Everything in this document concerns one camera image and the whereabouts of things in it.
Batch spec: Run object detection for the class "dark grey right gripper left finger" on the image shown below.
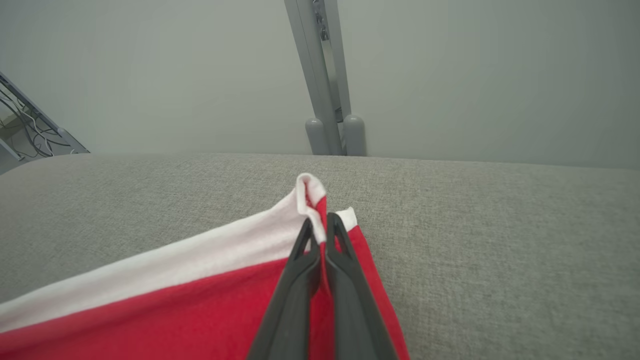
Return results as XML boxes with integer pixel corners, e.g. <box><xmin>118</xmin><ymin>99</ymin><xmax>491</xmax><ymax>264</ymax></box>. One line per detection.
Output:
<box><xmin>247</xmin><ymin>218</ymin><xmax>321</xmax><ymax>360</ymax></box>

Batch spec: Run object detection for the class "grey cylinder bumper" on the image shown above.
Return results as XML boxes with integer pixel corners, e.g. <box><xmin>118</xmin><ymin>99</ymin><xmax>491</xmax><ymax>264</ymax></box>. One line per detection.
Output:
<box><xmin>305</xmin><ymin>118</ymin><xmax>330</xmax><ymax>156</ymax></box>
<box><xmin>343</xmin><ymin>114</ymin><xmax>367</xmax><ymax>157</ymax></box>

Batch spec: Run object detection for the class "red and white jersey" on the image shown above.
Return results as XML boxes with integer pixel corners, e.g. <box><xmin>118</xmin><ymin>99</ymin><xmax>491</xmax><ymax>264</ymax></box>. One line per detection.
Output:
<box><xmin>0</xmin><ymin>173</ymin><xmax>411</xmax><ymax>360</ymax></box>

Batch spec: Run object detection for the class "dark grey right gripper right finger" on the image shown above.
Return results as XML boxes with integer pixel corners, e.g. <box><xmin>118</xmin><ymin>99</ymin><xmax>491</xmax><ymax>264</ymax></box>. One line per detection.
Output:
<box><xmin>325</xmin><ymin>214</ymin><xmax>398</xmax><ymax>360</ymax></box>

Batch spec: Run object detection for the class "grey fabric sofa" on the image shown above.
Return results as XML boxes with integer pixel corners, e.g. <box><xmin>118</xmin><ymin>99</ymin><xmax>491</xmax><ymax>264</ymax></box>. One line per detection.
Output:
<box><xmin>0</xmin><ymin>152</ymin><xmax>640</xmax><ymax>360</ymax></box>

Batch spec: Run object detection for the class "grey metal frame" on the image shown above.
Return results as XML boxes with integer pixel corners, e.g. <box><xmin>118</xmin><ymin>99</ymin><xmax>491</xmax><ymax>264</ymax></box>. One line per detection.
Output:
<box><xmin>0</xmin><ymin>71</ymin><xmax>91</xmax><ymax>176</ymax></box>

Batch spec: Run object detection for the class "white cable bundle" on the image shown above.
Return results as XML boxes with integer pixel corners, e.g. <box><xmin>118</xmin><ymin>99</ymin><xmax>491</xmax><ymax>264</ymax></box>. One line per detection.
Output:
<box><xmin>0</xmin><ymin>90</ymin><xmax>73</xmax><ymax>160</ymax></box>

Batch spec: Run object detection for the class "grey metal post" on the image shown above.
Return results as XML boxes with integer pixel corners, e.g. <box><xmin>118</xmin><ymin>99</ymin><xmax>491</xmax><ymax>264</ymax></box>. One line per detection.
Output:
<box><xmin>284</xmin><ymin>0</ymin><xmax>352</xmax><ymax>156</ymax></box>

